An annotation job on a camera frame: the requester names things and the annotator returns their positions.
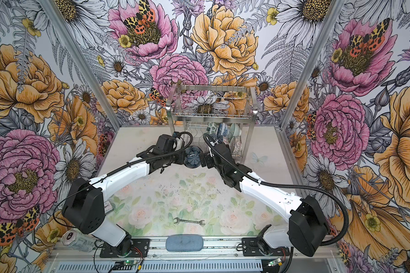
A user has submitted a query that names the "dark grey petal bowl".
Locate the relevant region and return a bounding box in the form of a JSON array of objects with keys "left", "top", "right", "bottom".
[{"left": 183, "top": 146, "right": 203, "bottom": 168}]

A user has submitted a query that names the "blue floral porcelain bowl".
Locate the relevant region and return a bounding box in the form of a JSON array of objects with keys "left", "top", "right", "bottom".
[{"left": 217, "top": 122, "right": 230, "bottom": 138}]

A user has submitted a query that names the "mint green glazed bowl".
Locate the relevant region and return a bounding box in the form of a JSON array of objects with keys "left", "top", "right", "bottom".
[{"left": 228, "top": 123, "right": 241, "bottom": 139}]

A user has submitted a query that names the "green leaf pattern bowl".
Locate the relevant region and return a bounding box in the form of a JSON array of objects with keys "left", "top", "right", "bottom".
[{"left": 206, "top": 122, "right": 219, "bottom": 135}]

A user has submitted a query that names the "blue triangle pattern bowl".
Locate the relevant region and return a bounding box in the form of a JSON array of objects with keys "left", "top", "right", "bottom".
[{"left": 230, "top": 137, "right": 236, "bottom": 153}]

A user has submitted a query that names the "white maroon triangle bowl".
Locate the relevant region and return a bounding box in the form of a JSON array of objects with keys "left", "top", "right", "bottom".
[{"left": 234, "top": 136, "right": 242, "bottom": 155}]

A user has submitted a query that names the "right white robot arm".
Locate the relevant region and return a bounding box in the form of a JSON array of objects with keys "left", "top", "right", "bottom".
[{"left": 206, "top": 143, "right": 329, "bottom": 257}]

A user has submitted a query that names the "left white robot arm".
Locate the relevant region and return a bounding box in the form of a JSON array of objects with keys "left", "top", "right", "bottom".
[{"left": 61, "top": 131, "right": 193, "bottom": 257}]

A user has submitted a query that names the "steel two-tier dish rack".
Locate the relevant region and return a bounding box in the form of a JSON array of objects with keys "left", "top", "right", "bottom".
[{"left": 166, "top": 84, "right": 259, "bottom": 163}]

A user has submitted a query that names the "steel open-end wrench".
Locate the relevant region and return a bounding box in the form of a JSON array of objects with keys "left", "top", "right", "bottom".
[{"left": 173, "top": 217, "right": 206, "bottom": 226}]

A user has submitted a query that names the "small white square clock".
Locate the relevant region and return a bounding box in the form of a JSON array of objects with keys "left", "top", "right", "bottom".
[{"left": 104, "top": 201, "right": 114, "bottom": 214}]

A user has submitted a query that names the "blue grey oval sponge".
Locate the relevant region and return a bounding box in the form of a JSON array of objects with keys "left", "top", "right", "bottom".
[{"left": 165, "top": 234, "right": 204, "bottom": 252}]

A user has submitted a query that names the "silver drink can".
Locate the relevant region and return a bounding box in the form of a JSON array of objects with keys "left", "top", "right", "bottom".
[{"left": 61, "top": 229, "right": 96, "bottom": 253}]

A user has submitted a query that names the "left black corrugated cable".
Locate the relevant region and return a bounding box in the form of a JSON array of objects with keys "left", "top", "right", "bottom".
[{"left": 52, "top": 131, "right": 194, "bottom": 229}]

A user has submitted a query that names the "black corrugated cable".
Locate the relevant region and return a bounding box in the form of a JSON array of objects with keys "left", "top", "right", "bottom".
[
  {"left": 203, "top": 132, "right": 349, "bottom": 273},
  {"left": 52, "top": 131, "right": 194, "bottom": 229}
]

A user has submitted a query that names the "aluminium front rail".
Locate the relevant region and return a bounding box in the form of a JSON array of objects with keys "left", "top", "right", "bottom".
[{"left": 51, "top": 234, "right": 339, "bottom": 260}]

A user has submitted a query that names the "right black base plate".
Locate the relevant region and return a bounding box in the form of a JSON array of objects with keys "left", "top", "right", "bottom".
[{"left": 241, "top": 237, "right": 290, "bottom": 257}]

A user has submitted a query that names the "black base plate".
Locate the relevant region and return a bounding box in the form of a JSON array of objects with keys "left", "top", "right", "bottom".
[
  {"left": 99, "top": 238, "right": 150, "bottom": 258},
  {"left": 241, "top": 237, "right": 290, "bottom": 257}
]

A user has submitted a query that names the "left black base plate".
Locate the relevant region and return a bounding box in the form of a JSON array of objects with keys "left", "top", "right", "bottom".
[{"left": 99, "top": 238, "right": 150, "bottom": 258}]

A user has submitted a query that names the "white vented cable duct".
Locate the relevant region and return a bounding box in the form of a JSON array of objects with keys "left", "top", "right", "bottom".
[{"left": 50, "top": 259, "right": 263, "bottom": 273}]

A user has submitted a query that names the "right black corrugated cable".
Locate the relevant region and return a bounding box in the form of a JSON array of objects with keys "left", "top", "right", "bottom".
[{"left": 203, "top": 132, "right": 349, "bottom": 273}]

